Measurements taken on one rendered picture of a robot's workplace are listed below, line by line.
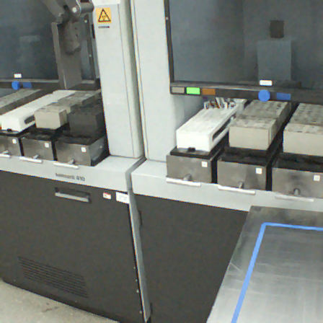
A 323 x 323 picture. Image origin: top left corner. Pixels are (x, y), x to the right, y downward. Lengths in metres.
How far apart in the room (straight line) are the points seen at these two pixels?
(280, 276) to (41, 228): 1.14
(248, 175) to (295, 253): 0.42
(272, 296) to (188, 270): 0.74
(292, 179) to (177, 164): 0.33
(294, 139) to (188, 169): 0.30
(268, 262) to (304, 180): 0.41
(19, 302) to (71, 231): 0.60
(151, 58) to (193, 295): 0.77
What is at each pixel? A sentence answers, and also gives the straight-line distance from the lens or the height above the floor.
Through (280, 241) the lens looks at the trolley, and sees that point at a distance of 0.84.
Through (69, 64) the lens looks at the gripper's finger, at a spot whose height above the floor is 1.21.
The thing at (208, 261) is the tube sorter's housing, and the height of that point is 0.47.
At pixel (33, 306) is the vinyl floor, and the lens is 2.06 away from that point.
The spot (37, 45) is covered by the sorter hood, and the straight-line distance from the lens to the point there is 1.50.
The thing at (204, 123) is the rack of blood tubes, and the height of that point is 0.86.
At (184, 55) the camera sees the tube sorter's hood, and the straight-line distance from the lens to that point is 1.22.
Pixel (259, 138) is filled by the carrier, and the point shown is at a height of 0.85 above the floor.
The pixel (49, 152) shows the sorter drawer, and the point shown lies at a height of 0.77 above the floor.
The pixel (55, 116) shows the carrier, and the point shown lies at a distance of 1.53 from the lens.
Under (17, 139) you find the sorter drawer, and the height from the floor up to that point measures 0.80.
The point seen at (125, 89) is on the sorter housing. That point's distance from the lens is 1.35.
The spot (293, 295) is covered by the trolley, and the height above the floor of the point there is 0.82.
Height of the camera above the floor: 1.29
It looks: 24 degrees down
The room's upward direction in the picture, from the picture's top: 5 degrees counter-clockwise
